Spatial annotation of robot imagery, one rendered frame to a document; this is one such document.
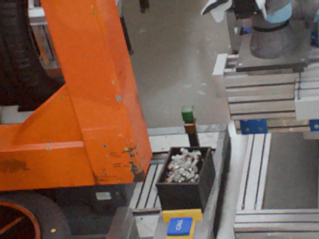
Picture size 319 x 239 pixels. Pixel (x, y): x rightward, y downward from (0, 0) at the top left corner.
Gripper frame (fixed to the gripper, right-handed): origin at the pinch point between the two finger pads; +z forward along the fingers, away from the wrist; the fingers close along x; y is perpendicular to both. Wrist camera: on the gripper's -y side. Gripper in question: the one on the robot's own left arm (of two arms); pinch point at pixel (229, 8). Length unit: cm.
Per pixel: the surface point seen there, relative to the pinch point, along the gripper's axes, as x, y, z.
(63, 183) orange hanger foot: 81, 59, -11
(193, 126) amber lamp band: 46, 58, -39
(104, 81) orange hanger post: 55, 26, -16
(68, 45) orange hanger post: 61, 13, -14
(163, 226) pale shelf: 47, 73, -7
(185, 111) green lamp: 47, 52, -39
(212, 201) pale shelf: 37, 75, -21
